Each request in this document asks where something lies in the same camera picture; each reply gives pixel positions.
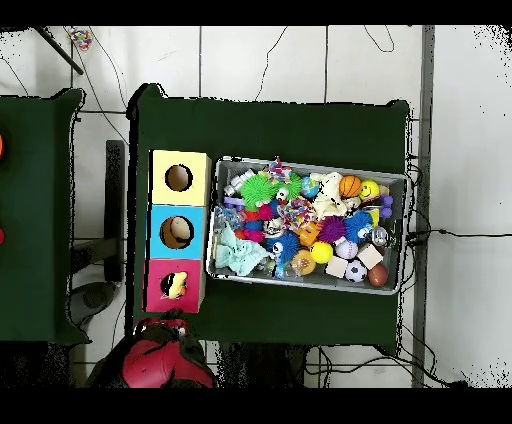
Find yellow duck plush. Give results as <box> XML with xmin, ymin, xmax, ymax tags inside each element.
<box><xmin>160</xmin><ymin>271</ymin><xmax>189</xmax><ymax>300</ymax></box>

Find wooden box with three holes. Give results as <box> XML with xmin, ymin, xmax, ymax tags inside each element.
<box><xmin>142</xmin><ymin>149</ymin><xmax>213</xmax><ymax>314</ymax></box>

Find black upright panel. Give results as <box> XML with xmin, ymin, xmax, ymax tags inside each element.
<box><xmin>104</xmin><ymin>139</ymin><xmax>126</xmax><ymax>283</ymax></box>

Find large green spiky ball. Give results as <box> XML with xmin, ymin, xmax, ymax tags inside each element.
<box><xmin>240</xmin><ymin>173</ymin><xmax>280</xmax><ymax>212</ymax></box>

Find dark green side table cloth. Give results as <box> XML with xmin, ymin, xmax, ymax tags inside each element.
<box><xmin>0</xmin><ymin>87</ymin><xmax>90</xmax><ymax>345</ymax></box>

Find plain yellow ball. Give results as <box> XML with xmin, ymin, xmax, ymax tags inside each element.
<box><xmin>309</xmin><ymin>241</ymin><xmax>335</xmax><ymax>266</ymax></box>

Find purple spiky ball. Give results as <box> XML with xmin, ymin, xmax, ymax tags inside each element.
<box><xmin>317</xmin><ymin>215</ymin><xmax>348</xmax><ymax>244</ymax></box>

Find black and white soccer ball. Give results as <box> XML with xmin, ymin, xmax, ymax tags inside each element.
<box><xmin>344</xmin><ymin>259</ymin><xmax>369</xmax><ymax>284</ymax></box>

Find brown football toy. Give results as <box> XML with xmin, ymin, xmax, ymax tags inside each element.
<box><xmin>367</xmin><ymin>263</ymin><xmax>390</xmax><ymax>288</ymax></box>

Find orange basketball toy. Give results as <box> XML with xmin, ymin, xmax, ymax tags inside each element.
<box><xmin>339</xmin><ymin>174</ymin><xmax>364</xmax><ymax>200</ymax></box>

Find yellow smiley face ball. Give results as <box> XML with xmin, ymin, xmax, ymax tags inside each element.
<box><xmin>359</xmin><ymin>179</ymin><xmax>381</xmax><ymax>202</ymax></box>

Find black rod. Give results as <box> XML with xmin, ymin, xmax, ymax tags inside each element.
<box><xmin>34</xmin><ymin>25</ymin><xmax>85</xmax><ymax>76</ymax></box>

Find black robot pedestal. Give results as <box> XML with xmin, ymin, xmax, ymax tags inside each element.
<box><xmin>217</xmin><ymin>342</ymin><xmax>309</xmax><ymax>389</ymax></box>

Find wire mesh bin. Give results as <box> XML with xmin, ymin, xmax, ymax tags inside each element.
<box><xmin>205</xmin><ymin>155</ymin><xmax>411</xmax><ymax>296</ymax></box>

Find black cable with connector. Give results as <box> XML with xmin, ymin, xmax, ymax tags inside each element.
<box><xmin>403</xmin><ymin>228</ymin><xmax>512</xmax><ymax>246</ymax></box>

